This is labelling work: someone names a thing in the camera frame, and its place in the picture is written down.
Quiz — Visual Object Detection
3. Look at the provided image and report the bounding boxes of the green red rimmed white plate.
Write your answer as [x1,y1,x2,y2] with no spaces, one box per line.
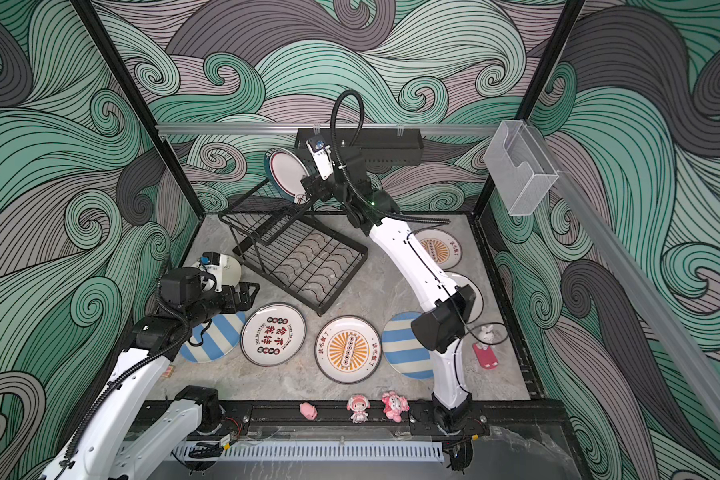
[265,148,309,204]

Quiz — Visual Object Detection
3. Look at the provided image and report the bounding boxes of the orange sunburst plate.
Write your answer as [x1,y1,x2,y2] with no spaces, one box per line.
[314,316,382,385]
[414,228,463,270]

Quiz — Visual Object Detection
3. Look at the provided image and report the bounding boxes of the blue white striped plate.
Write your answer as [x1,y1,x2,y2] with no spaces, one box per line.
[381,312,434,380]
[179,312,246,364]

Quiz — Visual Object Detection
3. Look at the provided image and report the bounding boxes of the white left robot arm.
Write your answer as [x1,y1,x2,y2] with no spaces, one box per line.
[40,267,260,479]

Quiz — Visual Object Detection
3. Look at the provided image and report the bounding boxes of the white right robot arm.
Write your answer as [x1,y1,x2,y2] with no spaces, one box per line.
[301,141,476,435]

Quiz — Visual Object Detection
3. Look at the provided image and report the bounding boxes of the cream floral plate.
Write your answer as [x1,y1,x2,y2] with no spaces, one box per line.
[189,254,244,293]

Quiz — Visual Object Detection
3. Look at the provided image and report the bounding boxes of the white plate red Chinese characters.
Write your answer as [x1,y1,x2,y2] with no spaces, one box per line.
[240,303,307,367]

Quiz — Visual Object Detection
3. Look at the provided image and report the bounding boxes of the small pink pig toy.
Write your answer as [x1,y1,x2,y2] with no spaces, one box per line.
[299,402,318,421]

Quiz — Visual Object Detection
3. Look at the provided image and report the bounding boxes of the pink hooded doll figurine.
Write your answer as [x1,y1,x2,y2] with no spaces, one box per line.
[346,394,370,424]

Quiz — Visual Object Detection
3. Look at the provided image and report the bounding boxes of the pink plush creature toy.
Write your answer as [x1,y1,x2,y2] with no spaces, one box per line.
[382,391,410,423]

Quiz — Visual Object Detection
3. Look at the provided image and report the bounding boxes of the white bunny figurine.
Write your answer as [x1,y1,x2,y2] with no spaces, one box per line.
[478,324,495,349]

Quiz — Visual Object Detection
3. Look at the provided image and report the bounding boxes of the black wall-mounted tray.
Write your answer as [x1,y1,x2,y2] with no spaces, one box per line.
[294,128,424,171]

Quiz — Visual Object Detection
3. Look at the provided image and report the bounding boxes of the black wire dish rack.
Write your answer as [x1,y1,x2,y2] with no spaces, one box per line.
[218,179,368,315]

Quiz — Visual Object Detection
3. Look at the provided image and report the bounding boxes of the clear acrylic wall holder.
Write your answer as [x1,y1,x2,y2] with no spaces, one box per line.
[483,120,559,216]

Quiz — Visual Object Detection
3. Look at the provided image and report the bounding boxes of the aluminium wall rail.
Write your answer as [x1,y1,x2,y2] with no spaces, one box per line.
[156,122,498,137]

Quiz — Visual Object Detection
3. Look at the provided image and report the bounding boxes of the white slotted cable duct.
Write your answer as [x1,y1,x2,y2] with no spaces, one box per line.
[173,440,445,463]

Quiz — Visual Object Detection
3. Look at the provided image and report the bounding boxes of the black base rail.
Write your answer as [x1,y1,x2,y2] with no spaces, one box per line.
[185,400,567,442]

